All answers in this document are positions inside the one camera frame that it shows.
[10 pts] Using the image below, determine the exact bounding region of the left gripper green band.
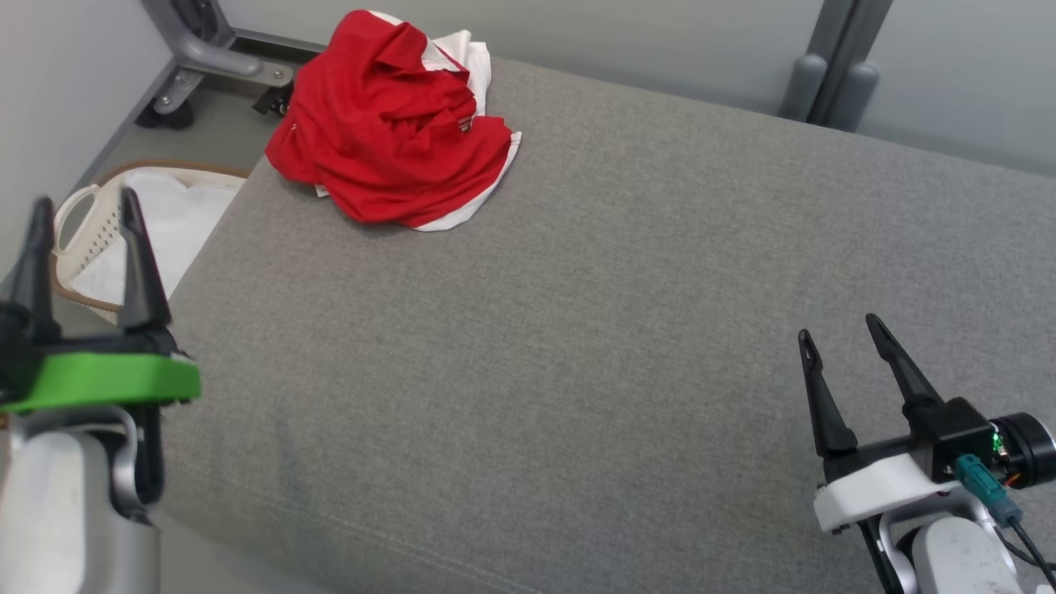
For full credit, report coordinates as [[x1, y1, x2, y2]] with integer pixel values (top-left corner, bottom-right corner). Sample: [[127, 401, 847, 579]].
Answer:
[[0, 187, 201, 413]]

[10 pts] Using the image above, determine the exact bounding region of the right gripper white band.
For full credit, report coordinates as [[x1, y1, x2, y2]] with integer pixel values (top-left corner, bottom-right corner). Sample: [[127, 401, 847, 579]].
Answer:
[[798, 313, 963, 535]]

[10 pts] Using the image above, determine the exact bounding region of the red jersey with number 23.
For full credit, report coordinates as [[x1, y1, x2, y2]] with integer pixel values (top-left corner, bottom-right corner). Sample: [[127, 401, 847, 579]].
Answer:
[[266, 9, 494, 189]]

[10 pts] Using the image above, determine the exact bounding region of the beige plastic laundry basket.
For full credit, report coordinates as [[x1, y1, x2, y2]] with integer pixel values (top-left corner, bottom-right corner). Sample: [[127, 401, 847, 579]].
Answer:
[[51, 159, 252, 324]]

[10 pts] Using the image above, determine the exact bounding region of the white cloth in basket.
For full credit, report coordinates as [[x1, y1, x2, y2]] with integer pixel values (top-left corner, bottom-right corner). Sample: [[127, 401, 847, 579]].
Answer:
[[70, 168, 245, 314]]

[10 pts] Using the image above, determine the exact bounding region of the right gripper black motor cylinder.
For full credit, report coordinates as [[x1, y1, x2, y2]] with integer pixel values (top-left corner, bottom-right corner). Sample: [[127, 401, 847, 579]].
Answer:
[[994, 412, 1056, 489]]

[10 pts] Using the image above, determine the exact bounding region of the grey fabric sofa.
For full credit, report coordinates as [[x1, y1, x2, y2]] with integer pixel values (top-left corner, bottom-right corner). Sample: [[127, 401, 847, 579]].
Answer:
[[161, 56, 1056, 594]]

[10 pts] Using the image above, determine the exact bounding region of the right black cable teal plug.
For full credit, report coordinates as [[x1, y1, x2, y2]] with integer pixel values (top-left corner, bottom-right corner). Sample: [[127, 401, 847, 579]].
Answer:
[[955, 454, 1056, 588]]

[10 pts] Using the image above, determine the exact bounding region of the grey metal wheeled frame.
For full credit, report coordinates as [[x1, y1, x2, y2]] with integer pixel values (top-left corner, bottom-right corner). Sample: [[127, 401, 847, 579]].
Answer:
[[134, 0, 299, 130]]

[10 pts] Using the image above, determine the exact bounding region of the grey partition post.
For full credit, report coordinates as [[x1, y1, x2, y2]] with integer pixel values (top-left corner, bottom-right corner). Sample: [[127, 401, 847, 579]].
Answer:
[[779, 0, 896, 134]]

